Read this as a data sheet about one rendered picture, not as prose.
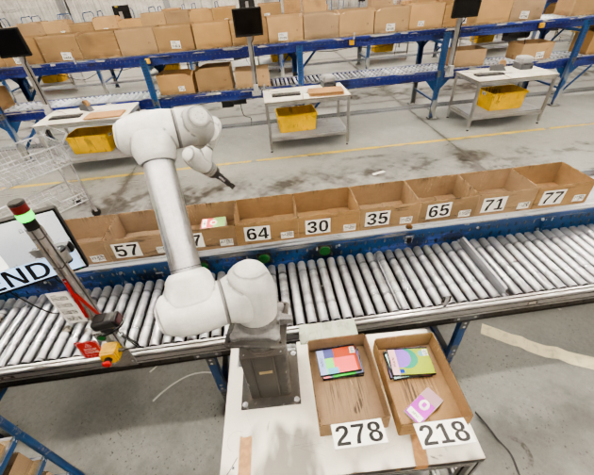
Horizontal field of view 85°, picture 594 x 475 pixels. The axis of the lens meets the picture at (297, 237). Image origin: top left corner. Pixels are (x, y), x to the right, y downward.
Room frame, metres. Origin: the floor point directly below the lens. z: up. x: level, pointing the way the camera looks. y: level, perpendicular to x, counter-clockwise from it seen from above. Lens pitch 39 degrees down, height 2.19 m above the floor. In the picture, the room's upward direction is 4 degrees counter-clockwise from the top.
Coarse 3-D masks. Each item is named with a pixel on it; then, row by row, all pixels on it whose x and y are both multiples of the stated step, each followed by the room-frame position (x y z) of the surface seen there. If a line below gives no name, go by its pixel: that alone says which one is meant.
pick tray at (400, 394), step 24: (408, 336) 0.89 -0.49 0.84; (432, 336) 0.88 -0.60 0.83; (384, 360) 0.82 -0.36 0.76; (432, 360) 0.80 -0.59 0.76; (384, 384) 0.70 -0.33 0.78; (408, 384) 0.70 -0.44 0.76; (432, 384) 0.69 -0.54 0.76; (456, 384) 0.65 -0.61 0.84; (456, 408) 0.58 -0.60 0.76; (408, 432) 0.50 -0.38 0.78
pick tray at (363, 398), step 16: (336, 336) 0.91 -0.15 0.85; (352, 336) 0.91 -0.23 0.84; (368, 352) 0.84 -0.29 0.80; (368, 368) 0.79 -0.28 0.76; (320, 384) 0.73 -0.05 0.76; (336, 384) 0.73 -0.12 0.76; (352, 384) 0.72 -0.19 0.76; (368, 384) 0.71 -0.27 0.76; (320, 400) 0.66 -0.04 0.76; (336, 400) 0.66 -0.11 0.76; (352, 400) 0.65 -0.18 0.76; (368, 400) 0.65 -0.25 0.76; (384, 400) 0.61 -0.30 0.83; (320, 416) 0.60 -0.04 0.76; (336, 416) 0.59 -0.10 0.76; (352, 416) 0.59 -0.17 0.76; (368, 416) 0.58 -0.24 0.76; (384, 416) 0.58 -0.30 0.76; (320, 432) 0.52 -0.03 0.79
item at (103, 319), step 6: (108, 312) 0.96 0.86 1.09; (114, 312) 0.96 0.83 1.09; (96, 318) 0.94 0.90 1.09; (102, 318) 0.93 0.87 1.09; (108, 318) 0.93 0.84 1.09; (114, 318) 0.93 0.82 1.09; (120, 318) 0.95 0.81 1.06; (90, 324) 0.91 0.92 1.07; (96, 324) 0.91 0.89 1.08; (102, 324) 0.90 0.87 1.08; (108, 324) 0.91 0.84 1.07; (114, 324) 0.91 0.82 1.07; (96, 330) 0.90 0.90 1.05; (102, 330) 0.91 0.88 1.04; (108, 330) 0.92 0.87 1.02; (102, 336) 0.91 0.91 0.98
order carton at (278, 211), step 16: (240, 208) 1.89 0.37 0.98; (256, 208) 1.90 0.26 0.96; (272, 208) 1.91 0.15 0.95; (288, 208) 1.91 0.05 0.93; (240, 224) 1.61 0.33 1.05; (256, 224) 1.61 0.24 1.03; (272, 224) 1.62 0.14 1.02; (288, 224) 1.63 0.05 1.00; (240, 240) 1.61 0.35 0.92; (256, 240) 1.61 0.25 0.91; (272, 240) 1.62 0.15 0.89
